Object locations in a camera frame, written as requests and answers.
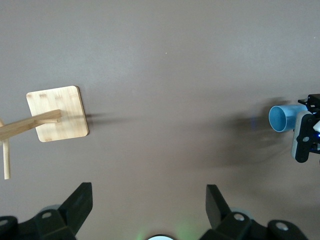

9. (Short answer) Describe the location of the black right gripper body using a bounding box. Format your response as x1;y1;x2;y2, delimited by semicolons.
309;134;320;155

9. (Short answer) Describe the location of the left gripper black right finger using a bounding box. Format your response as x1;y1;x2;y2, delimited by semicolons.
199;184;309;240

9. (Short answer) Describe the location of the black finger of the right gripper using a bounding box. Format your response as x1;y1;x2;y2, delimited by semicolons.
297;93;320;116

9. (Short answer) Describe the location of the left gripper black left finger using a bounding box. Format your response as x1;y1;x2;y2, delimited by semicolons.
0;182;94;240

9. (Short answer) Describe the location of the light blue plastic cup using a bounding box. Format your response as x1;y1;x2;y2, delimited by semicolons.
268;103;309;134

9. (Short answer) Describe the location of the wooden cup rack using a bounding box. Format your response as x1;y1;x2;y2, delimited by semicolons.
0;85;90;180

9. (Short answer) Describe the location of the brown table mat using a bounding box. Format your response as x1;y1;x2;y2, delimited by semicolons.
0;0;320;240

